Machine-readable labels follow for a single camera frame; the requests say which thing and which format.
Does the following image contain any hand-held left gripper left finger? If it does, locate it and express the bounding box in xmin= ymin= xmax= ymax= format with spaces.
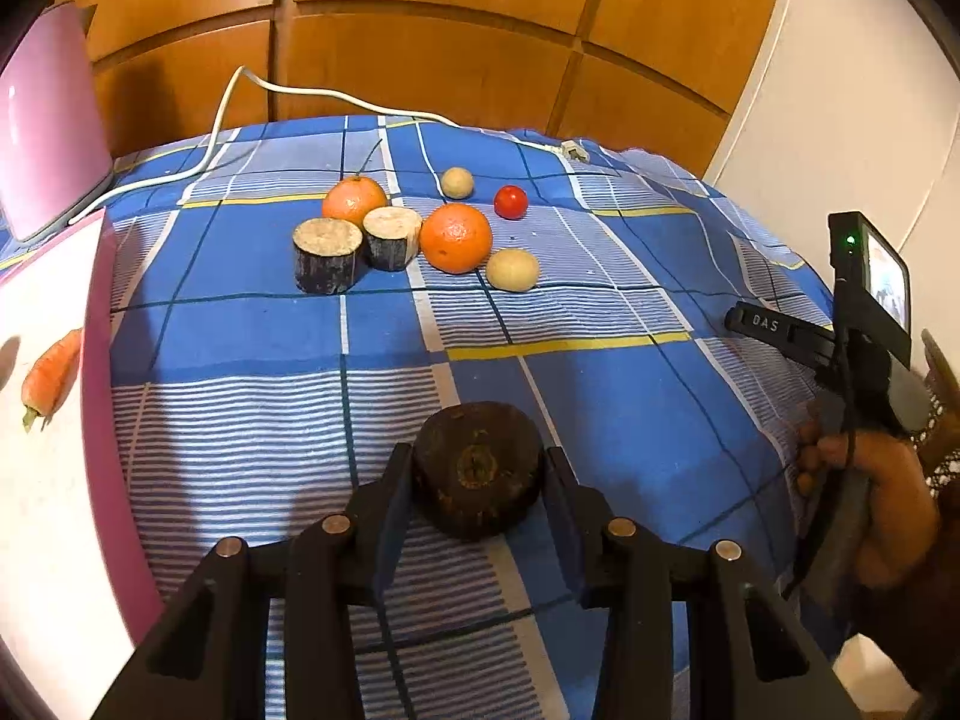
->
xmin=90 ymin=442 xmax=421 ymax=720

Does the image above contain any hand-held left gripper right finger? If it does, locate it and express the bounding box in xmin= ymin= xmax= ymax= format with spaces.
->
xmin=544 ymin=446 xmax=863 ymax=720

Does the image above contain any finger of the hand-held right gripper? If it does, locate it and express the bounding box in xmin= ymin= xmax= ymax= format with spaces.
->
xmin=724 ymin=300 xmax=837 ymax=372

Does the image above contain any dark brown log slice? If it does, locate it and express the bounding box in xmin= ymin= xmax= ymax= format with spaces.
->
xmin=412 ymin=401 xmax=545 ymax=541

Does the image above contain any large orange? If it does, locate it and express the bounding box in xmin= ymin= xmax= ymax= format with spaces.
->
xmin=418 ymin=202 xmax=494 ymax=275

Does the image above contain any pink case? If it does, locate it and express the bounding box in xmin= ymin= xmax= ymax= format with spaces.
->
xmin=0 ymin=4 xmax=166 ymax=698

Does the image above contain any person's right forearm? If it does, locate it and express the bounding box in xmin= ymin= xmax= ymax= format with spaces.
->
xmin=847 ymin=328 xmax=960 ymax=695

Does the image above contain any person's right hand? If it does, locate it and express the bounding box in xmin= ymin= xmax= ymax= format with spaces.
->
xmin=795 ymin=418 xmax=940 ymax=587

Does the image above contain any blue plaid blanket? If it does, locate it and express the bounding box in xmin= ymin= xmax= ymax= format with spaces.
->
xmin=0 ymin=114 xmax=856 ymax=720

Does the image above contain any large pale yellow ball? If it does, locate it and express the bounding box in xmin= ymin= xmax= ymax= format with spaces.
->
xmin=485 ymin=248 xmax=541 ymax=293

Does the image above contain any pale-topped log slice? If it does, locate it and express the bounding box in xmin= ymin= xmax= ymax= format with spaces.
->
xmin=362 ymin=206 xmax=423 ymax=272
xmin=292 ymin=217 xmax=365 ymax=295

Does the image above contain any small orange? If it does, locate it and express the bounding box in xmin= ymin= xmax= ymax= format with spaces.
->
xmin=322 ymin=175 xmax=389 ymax=222

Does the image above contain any carrot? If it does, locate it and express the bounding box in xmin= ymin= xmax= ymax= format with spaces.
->
xmin=20 ymin=328 xmax=85 ymax=432

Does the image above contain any wooden wardrobe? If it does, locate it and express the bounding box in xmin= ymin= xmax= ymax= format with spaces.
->
xmin=52 ymin=0 xmax=796 ymax=181

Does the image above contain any white power cable with plug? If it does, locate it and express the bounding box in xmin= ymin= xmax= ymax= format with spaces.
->
xmin=67 ymin=65 xmax=591 ymax=227

